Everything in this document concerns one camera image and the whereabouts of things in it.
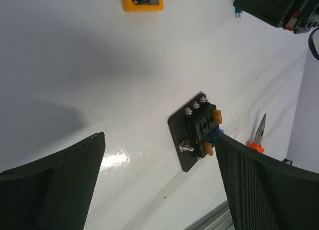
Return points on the black fuse box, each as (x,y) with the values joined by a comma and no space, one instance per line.
(190,127)

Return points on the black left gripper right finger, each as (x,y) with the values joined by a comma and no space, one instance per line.
(264,193)

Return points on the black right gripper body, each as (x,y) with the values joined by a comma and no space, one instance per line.
(300,16)

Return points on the orange blade fuse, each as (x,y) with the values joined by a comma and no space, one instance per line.
(217,116)

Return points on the orange terminal block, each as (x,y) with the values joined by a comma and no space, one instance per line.
(142,5)

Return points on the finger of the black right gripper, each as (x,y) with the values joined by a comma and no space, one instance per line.
(273,12)

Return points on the orange fuse in box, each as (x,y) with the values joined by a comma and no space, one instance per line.
(208,148)

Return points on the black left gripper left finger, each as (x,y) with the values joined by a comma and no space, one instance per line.
(54,192)

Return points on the orange handled pliers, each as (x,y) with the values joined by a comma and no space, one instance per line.
(257,140)

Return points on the blue blade fuse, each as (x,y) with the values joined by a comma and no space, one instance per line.
(238,12)
(213,136)

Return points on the aluminium rail frame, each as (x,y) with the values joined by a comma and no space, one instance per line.
(217,219)

